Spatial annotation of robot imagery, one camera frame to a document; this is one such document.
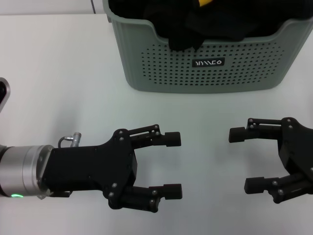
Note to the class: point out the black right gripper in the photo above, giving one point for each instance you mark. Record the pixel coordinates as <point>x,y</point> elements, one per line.
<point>298,151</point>

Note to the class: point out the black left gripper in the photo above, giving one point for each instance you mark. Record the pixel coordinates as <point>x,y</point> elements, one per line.
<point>85,169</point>

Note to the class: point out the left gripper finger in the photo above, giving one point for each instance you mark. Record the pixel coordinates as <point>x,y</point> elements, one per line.
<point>172,139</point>
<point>171,191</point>

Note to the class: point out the yellow and dark green towel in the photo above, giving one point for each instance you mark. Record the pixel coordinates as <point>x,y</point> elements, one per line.
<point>205,3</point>

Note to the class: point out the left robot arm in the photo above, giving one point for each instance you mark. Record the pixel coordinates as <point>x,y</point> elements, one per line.
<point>24,169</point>

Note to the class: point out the grey green perforated storage box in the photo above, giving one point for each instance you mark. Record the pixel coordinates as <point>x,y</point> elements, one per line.
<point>171,73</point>

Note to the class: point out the left wrist silver plug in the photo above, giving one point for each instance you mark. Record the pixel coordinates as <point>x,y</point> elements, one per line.
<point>74,139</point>

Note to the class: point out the black cloth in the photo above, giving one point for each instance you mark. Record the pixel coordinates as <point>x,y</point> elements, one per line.
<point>220,19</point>

